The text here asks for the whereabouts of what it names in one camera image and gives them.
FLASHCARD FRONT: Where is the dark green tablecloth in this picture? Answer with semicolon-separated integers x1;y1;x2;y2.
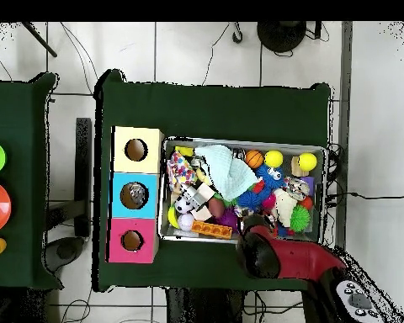
92;68;332;293

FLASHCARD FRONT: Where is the black floor bar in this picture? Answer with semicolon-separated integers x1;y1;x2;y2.
74;117;93;236

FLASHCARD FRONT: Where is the polka dot crumpled wrapper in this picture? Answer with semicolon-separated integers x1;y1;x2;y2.
166;151;198;186

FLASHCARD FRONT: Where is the black rod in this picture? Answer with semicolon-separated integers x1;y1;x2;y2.
20;21;59;58

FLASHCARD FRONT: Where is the grey rounded floor base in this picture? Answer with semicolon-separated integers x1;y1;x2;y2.
41;236;86;274

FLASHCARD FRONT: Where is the black round lamp base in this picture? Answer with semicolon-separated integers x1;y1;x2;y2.
256;21;307;54

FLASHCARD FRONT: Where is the yellow ball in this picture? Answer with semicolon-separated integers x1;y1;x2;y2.
296;151;318;172
264;150;284;168

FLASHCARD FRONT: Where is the orange plastic tray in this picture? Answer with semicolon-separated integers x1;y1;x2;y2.
190;220;234;240

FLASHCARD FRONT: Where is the silver mesh bin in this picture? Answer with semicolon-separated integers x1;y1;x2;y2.
157;135;329;249

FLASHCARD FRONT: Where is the white baseball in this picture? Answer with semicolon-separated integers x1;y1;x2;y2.
178;212;196;232

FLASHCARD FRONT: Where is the black power cable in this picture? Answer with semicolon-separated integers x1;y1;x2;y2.
326;191;404;201

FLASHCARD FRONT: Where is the dark green cloth side table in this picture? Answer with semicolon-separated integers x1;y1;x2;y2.
0;71;63;292

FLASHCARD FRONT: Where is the small basketball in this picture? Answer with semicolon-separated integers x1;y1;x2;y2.
244;150;264;169

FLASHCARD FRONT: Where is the black white soccer ball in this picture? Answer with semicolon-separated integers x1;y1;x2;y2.
173;196;194;214

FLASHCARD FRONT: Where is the cream muslin cloth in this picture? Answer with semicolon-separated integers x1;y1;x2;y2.
274;189;297;228

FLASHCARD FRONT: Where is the wooden three-hole box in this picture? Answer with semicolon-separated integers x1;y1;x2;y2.
105;125;165;264

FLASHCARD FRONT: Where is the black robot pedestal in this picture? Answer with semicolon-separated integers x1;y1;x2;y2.
166;287;248;323

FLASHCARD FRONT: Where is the large green spiky ball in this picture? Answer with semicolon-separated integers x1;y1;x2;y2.
290;204;311;233

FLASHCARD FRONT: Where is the blue spiky toy with eyes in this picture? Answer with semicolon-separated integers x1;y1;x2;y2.
255;163;285;189

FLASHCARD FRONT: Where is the mint muslin cloth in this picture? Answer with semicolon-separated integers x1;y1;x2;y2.
194;144;258;202

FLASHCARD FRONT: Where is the clear blue-print plastic packet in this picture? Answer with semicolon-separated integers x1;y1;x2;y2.
127;183;147;207

